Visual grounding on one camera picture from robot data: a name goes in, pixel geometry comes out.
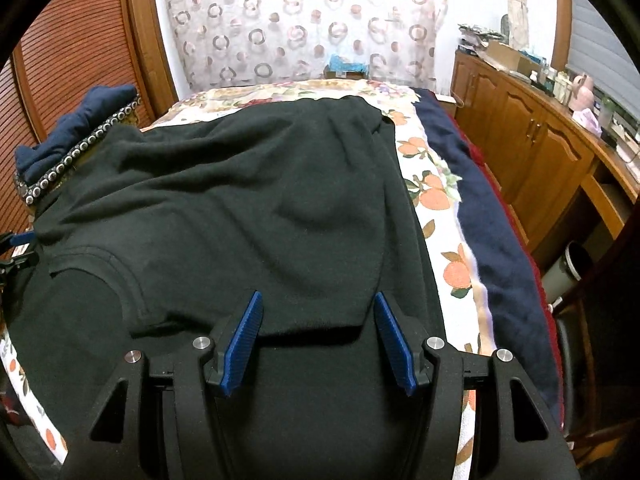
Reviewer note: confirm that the pink tissue pack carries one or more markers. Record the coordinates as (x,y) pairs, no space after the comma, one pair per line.
(587,120)

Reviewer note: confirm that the navy folded garment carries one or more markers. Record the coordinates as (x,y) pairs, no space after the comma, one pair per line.
(75,122)

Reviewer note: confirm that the circle-patterned sheer curtain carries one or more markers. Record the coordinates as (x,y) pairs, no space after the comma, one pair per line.
(300,25)

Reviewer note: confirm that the wooden louvred wardrobe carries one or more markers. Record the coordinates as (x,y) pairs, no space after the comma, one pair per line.
(75,45)

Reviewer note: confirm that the pile of folded patterned cloths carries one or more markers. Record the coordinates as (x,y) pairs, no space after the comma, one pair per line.
(480,37)

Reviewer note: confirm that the grey window blind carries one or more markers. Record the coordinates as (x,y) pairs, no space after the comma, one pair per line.
(605,45)

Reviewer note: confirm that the small cardboard box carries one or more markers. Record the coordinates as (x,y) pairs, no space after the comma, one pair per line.
(345,74)

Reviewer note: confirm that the pink jug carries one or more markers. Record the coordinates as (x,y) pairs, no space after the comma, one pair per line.
(583,92)

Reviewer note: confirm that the blue plastic bag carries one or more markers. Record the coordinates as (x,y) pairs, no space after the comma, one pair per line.
(345,62)

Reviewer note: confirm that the open flat cardboard box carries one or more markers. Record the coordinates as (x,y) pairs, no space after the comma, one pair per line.
(510,57)

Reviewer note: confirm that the grey waste bin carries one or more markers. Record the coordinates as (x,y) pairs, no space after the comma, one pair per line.
(565,270)

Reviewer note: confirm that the wooden sideboard cabinet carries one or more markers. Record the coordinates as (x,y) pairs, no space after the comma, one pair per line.
(530,150)

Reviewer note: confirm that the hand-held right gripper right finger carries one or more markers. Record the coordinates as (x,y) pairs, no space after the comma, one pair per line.
(395,345)

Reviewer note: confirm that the floral blanket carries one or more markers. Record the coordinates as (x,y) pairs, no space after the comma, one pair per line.
(280,92)

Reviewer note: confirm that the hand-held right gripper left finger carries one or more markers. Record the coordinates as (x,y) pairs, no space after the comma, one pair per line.
(242,345)

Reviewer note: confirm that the black printed t-shirt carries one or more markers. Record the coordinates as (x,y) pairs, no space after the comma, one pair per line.
(225,210)

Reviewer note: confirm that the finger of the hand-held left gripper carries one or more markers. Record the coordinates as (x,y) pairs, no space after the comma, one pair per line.
(22,238)

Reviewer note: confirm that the navy blanket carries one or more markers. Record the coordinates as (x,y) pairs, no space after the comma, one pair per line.
(500,240)

